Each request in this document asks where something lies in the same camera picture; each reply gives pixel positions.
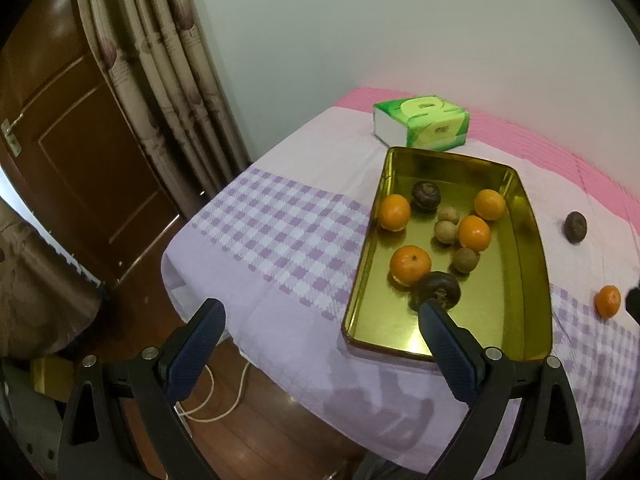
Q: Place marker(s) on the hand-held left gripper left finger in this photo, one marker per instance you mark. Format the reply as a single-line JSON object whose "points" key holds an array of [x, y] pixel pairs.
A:
{"points": [[195, 350]]}

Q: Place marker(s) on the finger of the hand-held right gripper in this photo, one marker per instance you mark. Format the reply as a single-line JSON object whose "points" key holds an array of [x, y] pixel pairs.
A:
{"points": [[633, 304]]}

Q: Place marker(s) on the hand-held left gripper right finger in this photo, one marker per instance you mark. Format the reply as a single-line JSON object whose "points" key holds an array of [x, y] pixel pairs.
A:
{"points": [[450, 350]]}

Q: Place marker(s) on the dark wrinkled passion fruit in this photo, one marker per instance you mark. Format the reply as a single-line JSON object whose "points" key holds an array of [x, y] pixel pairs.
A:
{"points": [[575, 227], [442, 284], [425, 196]]}

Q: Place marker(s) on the gold metal tray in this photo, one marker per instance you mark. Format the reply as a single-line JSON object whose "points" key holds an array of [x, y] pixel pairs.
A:
{"points": [[505, 310]]}

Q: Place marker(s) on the brown longan fruit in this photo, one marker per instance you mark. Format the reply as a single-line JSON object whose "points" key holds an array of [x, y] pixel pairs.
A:
{"points": [[444, 233], [466, 260], [449, 216]]}

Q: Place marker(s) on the mandarin orange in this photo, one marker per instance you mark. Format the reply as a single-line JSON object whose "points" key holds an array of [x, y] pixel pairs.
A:
{"points": [[474, 233], [489, 204], [607, 302], [394, 212], [411, 265]]}

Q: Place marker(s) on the purple checked bed sheet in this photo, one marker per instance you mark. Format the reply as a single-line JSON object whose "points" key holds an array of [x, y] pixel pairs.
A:
{"points": [[280, 240]]}

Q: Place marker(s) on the tan cardboard box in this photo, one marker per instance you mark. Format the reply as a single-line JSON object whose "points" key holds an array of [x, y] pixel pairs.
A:
{"points": [[47, 376]]}

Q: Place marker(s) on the brown patterned cloth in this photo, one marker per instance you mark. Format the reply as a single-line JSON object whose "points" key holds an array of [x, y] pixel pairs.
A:
{"points": [[40, 285]]}

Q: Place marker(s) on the brown wooden door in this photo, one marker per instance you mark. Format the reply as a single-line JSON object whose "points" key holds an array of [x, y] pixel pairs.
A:
{"points": [[75, 160]]}

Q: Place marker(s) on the green tissue pack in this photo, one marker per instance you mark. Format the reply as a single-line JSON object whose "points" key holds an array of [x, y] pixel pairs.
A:
{"points": [[425, 120]]}

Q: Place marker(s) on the metal door latch plate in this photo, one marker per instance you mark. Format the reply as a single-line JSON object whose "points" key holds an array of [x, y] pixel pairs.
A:
{"points": [[10, 137]]}

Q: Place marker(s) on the beige patterned curtain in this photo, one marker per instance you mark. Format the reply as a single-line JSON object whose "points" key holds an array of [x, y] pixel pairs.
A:
{"points": [[150, 60]]}

